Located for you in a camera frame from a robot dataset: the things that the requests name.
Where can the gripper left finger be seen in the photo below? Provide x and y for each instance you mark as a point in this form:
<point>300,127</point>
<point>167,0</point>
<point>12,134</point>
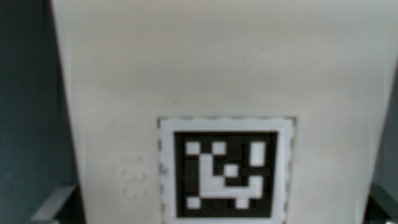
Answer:
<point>60,209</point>

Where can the white box part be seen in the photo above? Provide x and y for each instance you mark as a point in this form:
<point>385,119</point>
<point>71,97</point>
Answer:
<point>227,60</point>

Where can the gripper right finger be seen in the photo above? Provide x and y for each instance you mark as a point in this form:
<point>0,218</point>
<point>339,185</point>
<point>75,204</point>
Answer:
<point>380,209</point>

